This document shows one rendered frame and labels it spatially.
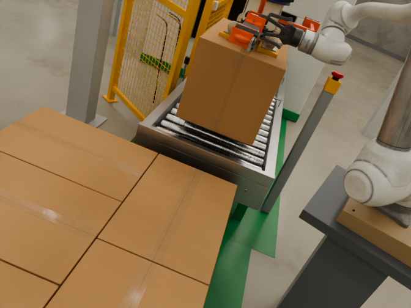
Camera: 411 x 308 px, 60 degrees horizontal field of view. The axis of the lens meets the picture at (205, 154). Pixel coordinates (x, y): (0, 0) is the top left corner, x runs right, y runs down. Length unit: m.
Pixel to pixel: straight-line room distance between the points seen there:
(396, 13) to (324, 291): 1.10
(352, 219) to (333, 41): 0.70
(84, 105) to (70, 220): 1.53
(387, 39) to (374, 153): 11.43
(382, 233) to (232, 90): 0.84
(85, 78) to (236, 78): 1.29
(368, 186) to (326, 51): 0.63
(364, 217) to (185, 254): 0.64
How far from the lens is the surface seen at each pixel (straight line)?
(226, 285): 1.96
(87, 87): 2.63
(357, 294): 1.62
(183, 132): 1.92
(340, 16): 1.64
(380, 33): 12.60
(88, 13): 2.49
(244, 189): 1.75
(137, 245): 1.24
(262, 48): 1.72
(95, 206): 1.34
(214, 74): 1.63
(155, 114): 1.89
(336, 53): 1.58
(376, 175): 1.18
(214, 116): 1.70
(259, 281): 2.07
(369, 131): 4.75
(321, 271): 1.61
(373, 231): 1.38
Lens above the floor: 1.46
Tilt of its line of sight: 31 degrees down
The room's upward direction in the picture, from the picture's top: 21 degrees clockwise
